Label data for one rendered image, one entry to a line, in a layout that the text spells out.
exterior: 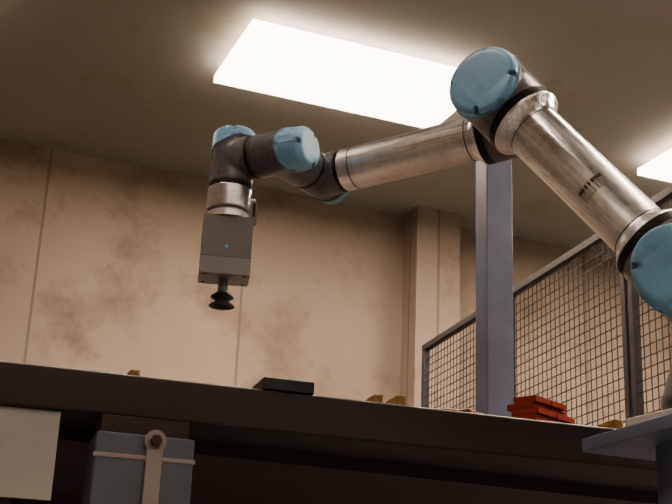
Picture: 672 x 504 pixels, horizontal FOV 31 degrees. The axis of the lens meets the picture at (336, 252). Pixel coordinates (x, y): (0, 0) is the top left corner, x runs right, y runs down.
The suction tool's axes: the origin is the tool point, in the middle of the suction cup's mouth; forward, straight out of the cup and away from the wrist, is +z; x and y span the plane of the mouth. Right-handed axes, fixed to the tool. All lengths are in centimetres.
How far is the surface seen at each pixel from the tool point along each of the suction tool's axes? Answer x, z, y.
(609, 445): 32, 25, -54
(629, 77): -315, -227, -200
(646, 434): 40, 25, -56
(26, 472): 27.4, 33.2, 25.0
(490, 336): -192, -54, -97
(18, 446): 27.6, 29.9, 26.4
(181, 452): 26.6, 29.1, 4.8
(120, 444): 28.0, 28.8, 13.0
